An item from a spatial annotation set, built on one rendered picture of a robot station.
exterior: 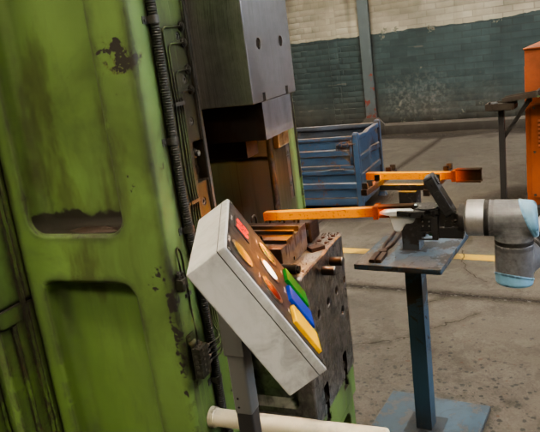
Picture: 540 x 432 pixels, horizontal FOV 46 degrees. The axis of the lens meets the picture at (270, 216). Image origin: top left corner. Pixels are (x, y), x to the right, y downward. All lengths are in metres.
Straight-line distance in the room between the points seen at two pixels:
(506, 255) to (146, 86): 0.93
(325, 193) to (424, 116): 4.14
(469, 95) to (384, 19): 1.60
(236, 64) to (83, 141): 0.40
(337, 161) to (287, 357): 4.39
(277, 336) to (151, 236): 0.49
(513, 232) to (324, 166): 3.94
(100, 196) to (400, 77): 8.12
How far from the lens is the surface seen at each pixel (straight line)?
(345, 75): 9.77
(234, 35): 1.55
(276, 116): 1.67
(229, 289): 1.04
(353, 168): 5.38
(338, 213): 1.71
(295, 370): 1.10
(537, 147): 5.04
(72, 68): 1.55
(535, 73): 4.98
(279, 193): 2.03
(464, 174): 2.19
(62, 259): 1.63
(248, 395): 1.30
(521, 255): 1.64
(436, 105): 9.36
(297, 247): 1.78
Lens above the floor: 1.50
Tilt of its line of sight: 15 degrees down
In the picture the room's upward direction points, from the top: 8 degrees counter-clockwise
